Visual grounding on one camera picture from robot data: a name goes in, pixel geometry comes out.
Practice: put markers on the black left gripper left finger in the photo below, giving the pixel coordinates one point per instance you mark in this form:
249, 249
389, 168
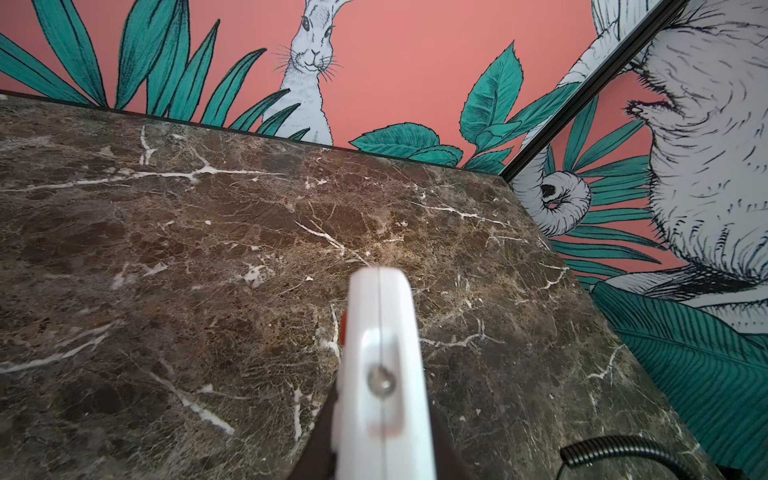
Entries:
318, 460

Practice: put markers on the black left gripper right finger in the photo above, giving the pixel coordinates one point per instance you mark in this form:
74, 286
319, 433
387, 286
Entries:
448, 465

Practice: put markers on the white remote control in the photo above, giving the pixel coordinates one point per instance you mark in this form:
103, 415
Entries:
381, 427

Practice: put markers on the black right corner frame post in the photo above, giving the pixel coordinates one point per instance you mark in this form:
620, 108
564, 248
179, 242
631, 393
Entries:
619, 57

